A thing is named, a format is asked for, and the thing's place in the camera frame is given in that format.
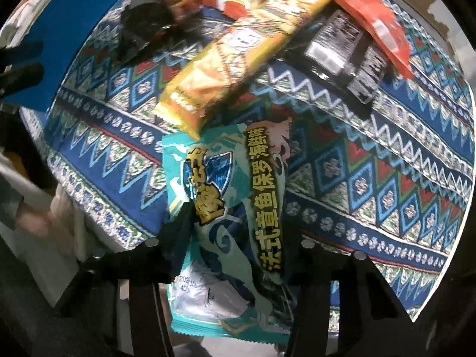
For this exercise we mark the red snack packet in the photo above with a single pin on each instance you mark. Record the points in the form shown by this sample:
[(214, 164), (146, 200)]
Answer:
[(375, 18)]

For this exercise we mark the cardboard box with blue rim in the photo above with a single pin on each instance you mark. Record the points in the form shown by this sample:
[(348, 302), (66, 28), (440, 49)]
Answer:
[(48, 22)]

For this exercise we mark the yellow long snack packet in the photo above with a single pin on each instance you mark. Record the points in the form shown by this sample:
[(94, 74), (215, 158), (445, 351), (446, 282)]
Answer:
[(230, 55)]

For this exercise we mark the blue patterned tablecloth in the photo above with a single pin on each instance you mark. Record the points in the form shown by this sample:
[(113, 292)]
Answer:
[(372, 156)]

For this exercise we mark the large black snack packet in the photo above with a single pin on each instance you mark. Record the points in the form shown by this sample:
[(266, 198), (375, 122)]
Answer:
[(342, 59)]

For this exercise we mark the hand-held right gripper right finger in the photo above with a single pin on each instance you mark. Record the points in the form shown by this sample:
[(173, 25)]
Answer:
[(308, 267)]

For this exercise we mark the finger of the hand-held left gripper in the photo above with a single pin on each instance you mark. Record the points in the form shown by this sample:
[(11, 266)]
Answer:
[(18, 78), (22, 52)]

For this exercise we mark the teal snack packet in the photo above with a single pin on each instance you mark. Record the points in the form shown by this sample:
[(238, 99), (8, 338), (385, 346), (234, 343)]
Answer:
[(230, 193)]

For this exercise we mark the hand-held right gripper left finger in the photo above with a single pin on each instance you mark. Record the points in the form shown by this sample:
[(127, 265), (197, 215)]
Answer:
[(174, 230)]

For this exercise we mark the orange black snack packet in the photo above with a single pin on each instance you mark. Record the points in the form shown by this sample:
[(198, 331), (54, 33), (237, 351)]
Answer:
[(145, 18)]

